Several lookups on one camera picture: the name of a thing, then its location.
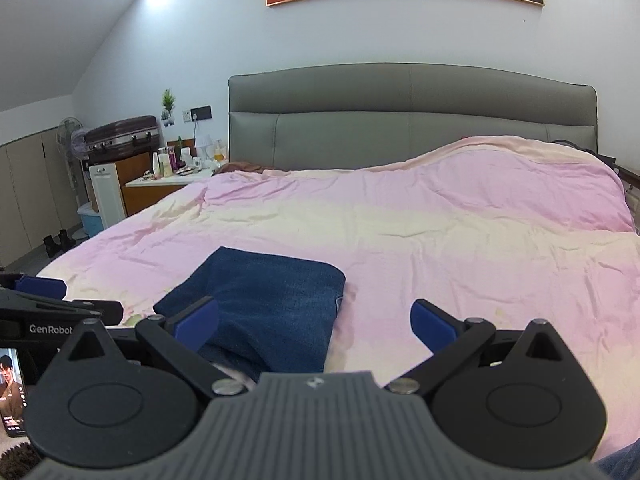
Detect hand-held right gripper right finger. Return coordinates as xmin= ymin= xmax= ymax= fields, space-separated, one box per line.
xmin=384 ymin=299 xmax=572 ymax=395

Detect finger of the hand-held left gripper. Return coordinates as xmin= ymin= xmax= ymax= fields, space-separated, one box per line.
xmin=0 ymin=292 xmax=125 ymax=326
xmin=0 ymin=273 xmax=67 ymax=302

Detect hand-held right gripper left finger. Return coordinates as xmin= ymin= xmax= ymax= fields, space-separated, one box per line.
xmin=59 ymin=296 xmax=247 ymax=397

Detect blue denim pants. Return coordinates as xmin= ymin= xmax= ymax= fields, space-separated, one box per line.
xmin=152 ymin=246 xmax=347 ymax=376

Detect pair of black boots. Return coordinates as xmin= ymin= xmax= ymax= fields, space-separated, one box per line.
xmin=42 ymin=229 xmax=77 ymax=260

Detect smartphone with lit screen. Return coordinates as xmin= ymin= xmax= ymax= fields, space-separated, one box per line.
xmin=0 ymin=347 xmax=29 ymax=437

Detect light blue plastic bin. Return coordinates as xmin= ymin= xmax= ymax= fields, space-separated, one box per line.
xmin=77 ymin=202 xmax=108 ymax=237

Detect beige wardrobe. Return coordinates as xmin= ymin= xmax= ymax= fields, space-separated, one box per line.
xmin=0 ymin=127 xmax=81 ymax=267

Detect pink floral blanket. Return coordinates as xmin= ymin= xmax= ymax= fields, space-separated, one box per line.
xmin=35 ymin=135 xmax=640 ymax=463

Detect white floor appliance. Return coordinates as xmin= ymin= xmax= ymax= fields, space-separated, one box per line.
xmin=89 ymin=162 xmax=126 ymax=231

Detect white-topped nightstand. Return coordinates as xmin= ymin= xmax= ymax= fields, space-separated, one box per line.
xmin=125 ymin=162 xmax=231 ymax=218

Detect dark fuzzy cloth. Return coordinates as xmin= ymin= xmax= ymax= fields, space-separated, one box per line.
xmin=0 ymin=442 xmax=43 ymax=480

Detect brown wooden cabinet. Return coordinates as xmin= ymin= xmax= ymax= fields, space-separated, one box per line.
xmin=116 ymin=150 xmax=157 ymax=213

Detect standing fan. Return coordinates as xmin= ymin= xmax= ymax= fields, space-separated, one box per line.
xmin=55 ymin=116 xmax=90 ymax=211

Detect brown pillow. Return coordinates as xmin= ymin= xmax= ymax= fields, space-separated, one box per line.
xmin=215 ymin=161 xmax=275 ymax=175

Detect dark purple suitcase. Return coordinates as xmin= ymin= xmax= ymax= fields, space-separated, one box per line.
xmin=82 ymin=115 xmax=163 ymax=153

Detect grey padded headboard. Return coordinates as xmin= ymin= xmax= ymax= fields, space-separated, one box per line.
xmin=227 ymin=62 xmax=598 ymax=173

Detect small green potted plant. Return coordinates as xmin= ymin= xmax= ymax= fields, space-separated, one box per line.
xmin=160 ymin=88 xmax=177 ymax=126

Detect person's denim-clad leg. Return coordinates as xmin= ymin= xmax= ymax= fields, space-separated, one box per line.
xmin=595 ymin=437 xmax=640 ymax=480

